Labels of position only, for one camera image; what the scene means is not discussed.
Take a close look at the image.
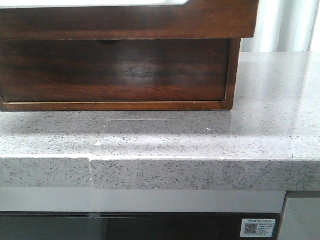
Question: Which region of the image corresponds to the dark wooden drawer cabinet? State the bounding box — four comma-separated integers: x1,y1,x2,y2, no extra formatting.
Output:
0,37,242,112

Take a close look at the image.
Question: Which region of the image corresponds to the black under-counter appliance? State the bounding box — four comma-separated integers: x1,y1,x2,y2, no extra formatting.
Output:
0,211,280,240

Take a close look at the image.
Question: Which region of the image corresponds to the white tray on cabinet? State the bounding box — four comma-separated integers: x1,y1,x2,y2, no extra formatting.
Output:
0,0,189,9

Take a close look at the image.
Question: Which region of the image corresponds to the grey cabinet door panel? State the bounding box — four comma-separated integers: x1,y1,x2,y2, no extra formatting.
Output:
278,191,320,240

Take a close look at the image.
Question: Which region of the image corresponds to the white QR code sticker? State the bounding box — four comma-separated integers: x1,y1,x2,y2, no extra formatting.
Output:
240,218,276,238

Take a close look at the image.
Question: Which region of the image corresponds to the wooden drawer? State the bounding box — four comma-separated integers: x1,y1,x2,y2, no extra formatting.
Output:
0,0,259,41
0,38,231,103

